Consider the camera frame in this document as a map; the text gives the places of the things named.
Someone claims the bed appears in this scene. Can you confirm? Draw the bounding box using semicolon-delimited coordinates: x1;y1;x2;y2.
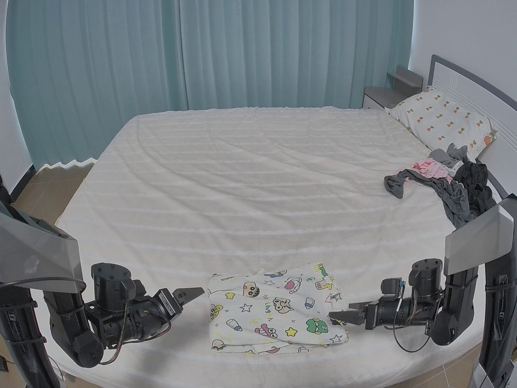
40;54;517;388

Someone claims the black cable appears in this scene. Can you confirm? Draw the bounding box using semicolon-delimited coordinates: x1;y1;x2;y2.
0;275;87;295
393;321;436;354
99;317;173;369

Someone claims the pile of clothes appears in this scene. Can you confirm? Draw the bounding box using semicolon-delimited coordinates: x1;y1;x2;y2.
383;144;498;230

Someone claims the white printed pillow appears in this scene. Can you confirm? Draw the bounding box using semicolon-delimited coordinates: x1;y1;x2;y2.
388;86;498;162

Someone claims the pink garment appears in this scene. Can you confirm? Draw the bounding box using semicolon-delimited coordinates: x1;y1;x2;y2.
405;158;452;183

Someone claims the white printed pyjama top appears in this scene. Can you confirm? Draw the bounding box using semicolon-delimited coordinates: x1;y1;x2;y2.
207;262;349;356

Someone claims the blue-green curtain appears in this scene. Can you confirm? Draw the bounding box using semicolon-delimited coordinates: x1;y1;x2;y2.
6;0;415;168

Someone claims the grey bedside table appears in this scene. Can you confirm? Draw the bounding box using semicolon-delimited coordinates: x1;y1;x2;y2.
363;65;425;111

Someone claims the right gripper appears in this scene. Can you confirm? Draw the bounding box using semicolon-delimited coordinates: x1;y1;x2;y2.
327;299;409;331

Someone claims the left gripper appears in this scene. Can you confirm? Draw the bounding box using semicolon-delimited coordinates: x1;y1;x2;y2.
128;286;205;342

